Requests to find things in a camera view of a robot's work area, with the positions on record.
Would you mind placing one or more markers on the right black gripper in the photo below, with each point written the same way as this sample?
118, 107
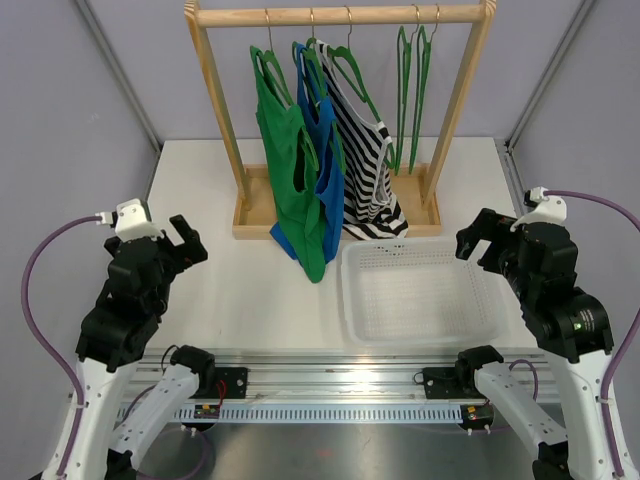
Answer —
489, 222

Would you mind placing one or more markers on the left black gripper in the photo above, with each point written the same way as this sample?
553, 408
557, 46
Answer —
188, 254

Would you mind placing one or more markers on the green tank top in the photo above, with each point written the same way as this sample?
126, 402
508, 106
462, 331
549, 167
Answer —
300, 227

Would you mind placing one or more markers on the blue tank top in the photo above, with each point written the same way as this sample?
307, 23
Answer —
330, 185

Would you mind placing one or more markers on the green hanger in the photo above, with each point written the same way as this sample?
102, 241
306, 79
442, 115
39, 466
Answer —
403, 67
356, 81
279, 117
423, 61
317, 91

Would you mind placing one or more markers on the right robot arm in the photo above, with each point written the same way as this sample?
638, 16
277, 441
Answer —
572, 329

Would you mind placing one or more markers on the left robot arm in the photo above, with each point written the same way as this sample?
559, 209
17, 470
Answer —
95, 444

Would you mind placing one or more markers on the black white striped tank top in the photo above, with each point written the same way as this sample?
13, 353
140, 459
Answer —
371, 209

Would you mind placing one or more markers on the wooden clothes rack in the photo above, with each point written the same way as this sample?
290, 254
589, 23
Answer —
254, 212

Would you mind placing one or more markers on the white plastic basket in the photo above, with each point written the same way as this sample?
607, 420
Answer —
415, 292

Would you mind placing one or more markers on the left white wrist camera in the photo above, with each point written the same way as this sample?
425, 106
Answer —
131, 220

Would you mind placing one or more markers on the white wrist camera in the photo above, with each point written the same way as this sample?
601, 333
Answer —
131, 220
545, 208

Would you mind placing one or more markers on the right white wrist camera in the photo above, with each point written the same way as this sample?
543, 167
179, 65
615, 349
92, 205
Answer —
545, 208

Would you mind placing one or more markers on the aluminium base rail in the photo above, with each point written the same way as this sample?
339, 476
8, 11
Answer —
333, 376

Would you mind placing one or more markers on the white slotted cable duct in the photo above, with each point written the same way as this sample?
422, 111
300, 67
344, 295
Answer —
322, 414

